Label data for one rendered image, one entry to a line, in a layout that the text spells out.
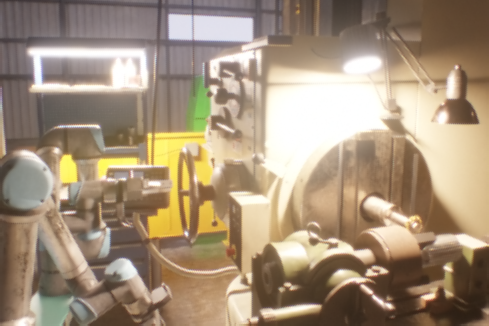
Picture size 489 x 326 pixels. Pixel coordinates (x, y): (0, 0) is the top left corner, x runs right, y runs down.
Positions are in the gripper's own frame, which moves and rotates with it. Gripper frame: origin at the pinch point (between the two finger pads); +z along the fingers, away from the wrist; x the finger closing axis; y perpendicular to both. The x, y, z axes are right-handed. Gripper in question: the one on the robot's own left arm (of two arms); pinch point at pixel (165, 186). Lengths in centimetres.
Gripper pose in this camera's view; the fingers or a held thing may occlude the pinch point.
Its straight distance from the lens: 141.8
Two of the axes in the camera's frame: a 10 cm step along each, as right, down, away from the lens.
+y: -1.4, -9.4, 3.0
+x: -2.7, 3.3, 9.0
